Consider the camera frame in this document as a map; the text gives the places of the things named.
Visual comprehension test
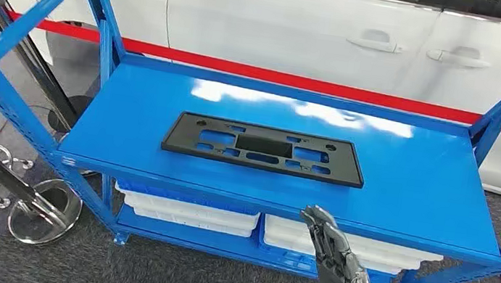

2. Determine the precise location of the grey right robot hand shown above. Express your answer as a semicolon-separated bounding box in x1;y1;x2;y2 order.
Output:
291;203;393;283

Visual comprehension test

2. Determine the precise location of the black plastic plate frame part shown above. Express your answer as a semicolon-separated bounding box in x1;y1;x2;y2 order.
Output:
159;109;371;190

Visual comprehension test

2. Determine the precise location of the blue metal shelf rack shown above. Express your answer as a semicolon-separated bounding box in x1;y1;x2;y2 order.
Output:
0;0;501;283

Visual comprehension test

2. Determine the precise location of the blue plastic crate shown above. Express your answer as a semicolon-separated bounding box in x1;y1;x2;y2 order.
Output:
258;245;324;277
113;179;263;218

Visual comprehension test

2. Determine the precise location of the white plastic bin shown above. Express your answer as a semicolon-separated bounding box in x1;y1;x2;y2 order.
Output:
130;207;255;239
260;231;424;279
262;214;447;265
121;192;262;234

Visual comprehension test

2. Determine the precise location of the red barrier belt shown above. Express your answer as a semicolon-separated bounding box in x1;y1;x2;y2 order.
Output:
0;10;501;139

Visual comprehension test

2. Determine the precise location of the white car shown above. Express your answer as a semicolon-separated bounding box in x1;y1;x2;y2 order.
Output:
0;0;501;201

